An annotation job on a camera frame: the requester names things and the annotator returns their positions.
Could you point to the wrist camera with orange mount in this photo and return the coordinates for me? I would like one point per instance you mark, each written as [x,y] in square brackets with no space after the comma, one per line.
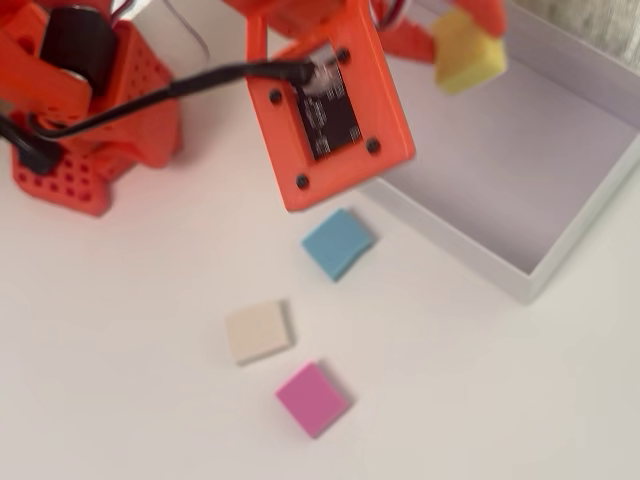
[350,175]

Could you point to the orange gripper, black servo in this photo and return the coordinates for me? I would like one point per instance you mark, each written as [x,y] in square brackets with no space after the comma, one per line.
[411,44]

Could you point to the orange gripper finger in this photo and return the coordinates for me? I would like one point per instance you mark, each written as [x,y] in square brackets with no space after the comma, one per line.
[482,15]

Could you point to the blue foam cuboid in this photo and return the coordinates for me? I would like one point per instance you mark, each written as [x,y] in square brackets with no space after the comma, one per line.
[337,245]

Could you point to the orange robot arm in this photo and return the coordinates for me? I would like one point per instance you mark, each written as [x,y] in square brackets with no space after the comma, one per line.
[30,30]

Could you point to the white cardboard bin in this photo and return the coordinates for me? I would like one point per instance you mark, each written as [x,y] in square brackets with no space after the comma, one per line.
[500,175]

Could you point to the pink foam cuboid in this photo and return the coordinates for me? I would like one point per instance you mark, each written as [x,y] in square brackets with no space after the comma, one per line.
[312,400]

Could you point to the yellow foam cuboid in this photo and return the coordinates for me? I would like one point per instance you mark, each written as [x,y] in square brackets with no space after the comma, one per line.
[465,60]

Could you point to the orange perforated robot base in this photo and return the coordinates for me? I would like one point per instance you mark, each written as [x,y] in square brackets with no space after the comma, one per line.
[145,100]

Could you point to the beige foam cuboid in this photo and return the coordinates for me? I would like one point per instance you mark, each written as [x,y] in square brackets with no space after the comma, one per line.
[257,332]

